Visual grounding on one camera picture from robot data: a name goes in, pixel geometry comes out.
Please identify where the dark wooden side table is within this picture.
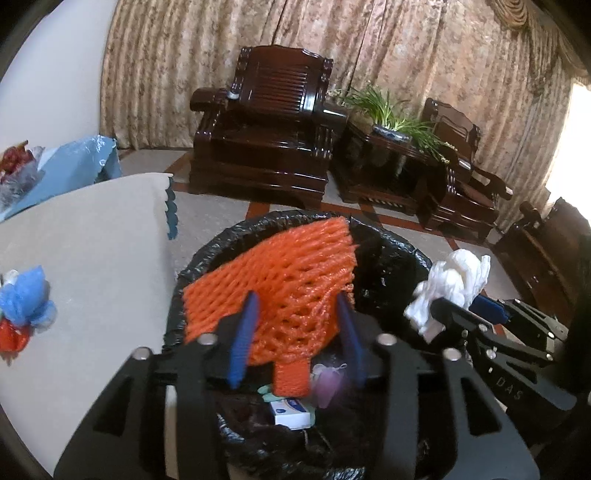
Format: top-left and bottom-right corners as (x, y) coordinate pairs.
(330, 120), (444, 217)

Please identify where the glass fruit bowl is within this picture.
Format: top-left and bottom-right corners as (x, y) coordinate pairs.
(0, 145), (44, 210)

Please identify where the dark wooden armchair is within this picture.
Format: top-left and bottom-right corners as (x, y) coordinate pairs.
(418, 98), (513, 244)
(189, 45), (349, 210)

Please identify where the potted green plant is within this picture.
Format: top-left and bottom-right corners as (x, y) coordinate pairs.
(332, 85), (451, 162)

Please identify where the dark wooden bench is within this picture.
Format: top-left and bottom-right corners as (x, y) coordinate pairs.
(494, 198), (591, 319)

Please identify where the patterned beige curtain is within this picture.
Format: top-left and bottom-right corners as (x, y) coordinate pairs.
(99, 0), (591, 232)

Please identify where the red apple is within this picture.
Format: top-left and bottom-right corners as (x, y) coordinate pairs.
(2, 147), (34, 171)

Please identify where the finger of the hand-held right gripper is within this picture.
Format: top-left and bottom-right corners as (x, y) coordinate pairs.
(429, 296), (555, 365)
(472, 294), (568, 342)

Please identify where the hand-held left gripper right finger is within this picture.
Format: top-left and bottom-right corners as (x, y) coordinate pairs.
(335, 293), (541, 480)

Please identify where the red plastic wrapper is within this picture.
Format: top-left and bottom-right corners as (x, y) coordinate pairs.
(0, 318), (31, 354)

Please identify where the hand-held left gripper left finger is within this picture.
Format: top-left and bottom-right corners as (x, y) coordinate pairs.
(53, 292), (262, 480)

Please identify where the orange foam fruit net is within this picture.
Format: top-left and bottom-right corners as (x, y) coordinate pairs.
(181, 217), (358, 398)

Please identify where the white tissue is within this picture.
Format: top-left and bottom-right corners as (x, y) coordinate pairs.
(404, 249), (491, 343)

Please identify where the pink face mask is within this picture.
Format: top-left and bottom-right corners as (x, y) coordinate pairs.
(311, 364), (347, 407)

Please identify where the white cardboard box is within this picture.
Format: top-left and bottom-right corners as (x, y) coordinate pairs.
(269, 397), (312, 428)

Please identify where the black bag-lined trash bin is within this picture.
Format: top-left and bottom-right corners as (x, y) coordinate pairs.
(161, 210), (467, 480)

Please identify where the blue plastic bag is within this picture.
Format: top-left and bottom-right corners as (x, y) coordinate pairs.
(0, 267), (57, 330)

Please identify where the blue tablecloth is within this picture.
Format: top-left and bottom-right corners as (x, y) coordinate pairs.
(0, 135), (123, 222)

